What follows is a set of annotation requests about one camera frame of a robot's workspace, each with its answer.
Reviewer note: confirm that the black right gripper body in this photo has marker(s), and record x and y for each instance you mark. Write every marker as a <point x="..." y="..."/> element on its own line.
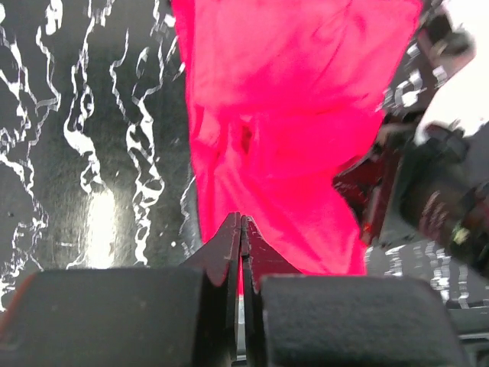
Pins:
<point x="425" y="186"/>

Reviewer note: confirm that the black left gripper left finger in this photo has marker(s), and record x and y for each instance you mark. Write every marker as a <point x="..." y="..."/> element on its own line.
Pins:
<point x="185" y="315"/>

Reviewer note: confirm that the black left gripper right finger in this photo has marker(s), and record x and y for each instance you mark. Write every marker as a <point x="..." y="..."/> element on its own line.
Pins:
<point x="297" y="320"/>

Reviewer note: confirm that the crimson red t shirt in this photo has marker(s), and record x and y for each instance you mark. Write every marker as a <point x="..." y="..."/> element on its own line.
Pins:
<point x="282" y="96"/>

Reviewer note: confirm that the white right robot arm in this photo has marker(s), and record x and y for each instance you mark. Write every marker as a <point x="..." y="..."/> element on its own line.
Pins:
<point x="453" y="37"/>

